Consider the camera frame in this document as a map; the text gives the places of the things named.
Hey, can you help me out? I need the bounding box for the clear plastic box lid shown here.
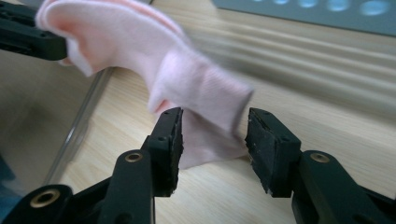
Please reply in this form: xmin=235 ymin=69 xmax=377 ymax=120
xmin=0 ymin=49 xmax=115 ymax=191

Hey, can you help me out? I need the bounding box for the blue plastic basket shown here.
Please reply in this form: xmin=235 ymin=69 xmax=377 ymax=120
xmin=213 ymin=0 xmax=396 ymax=37

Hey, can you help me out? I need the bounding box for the pink sock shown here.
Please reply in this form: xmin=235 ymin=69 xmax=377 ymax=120
xmin=35 ymin=0 xmax=255 ymax=171

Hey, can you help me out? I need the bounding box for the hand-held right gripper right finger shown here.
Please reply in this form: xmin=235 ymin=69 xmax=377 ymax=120
xmin=244 ymin=106 xmax=303 ymax=199

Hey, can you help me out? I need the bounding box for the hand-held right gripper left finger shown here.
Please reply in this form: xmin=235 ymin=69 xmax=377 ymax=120
xmin=140 ymin=106 xmax=185 ymax=198

